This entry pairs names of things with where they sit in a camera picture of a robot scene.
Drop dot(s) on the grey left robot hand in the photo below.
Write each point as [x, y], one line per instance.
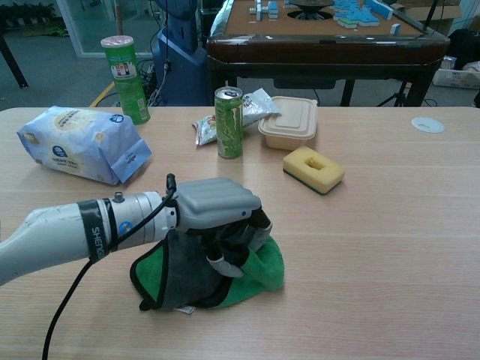
[217, 202]

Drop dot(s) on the black and green cloth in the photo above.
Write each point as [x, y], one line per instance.
[187, 273]

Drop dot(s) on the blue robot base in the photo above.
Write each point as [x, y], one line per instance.
[180, 67]

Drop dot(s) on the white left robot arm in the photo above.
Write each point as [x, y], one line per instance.
[56, 232]

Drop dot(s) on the green drink can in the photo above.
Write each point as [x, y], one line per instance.
[229, 127]

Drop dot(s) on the yellow sponge with hole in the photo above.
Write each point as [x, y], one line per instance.
[296, 163]

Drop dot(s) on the silver snack packet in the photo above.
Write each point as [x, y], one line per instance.
[258, 107]

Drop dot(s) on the beige lidded lunch box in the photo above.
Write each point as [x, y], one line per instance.
[290, 125]

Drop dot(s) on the green chips tube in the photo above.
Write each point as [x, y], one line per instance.
[129, 90]

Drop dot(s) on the blue white paper bag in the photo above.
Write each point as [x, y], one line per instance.
[75, 142]

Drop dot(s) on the dark wooden mahjong table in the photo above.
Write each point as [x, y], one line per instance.
[318, 52]

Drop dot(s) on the pale blue draped cover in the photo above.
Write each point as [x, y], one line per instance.
[221, 18]

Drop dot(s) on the blue white mahjong tile cluster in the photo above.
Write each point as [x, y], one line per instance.
[264, 9]

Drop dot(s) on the black tripod stand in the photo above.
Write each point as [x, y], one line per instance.
[397, 95]

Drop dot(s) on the wooden pole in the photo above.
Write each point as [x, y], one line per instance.
[119, 17]

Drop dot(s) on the black round dice console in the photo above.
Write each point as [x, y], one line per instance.
[311, 7]

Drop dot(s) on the blue white mahjong tile heap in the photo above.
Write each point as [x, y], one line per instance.
[356, 15]

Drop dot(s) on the black slanted table leg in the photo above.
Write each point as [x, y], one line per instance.
[15, 63]

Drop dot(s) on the white cardboard box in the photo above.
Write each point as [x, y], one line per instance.
[455, 78]

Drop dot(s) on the brown cardboard box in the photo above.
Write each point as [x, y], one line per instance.
[420, 13]

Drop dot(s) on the black bag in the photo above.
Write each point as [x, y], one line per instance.
[465, 47]

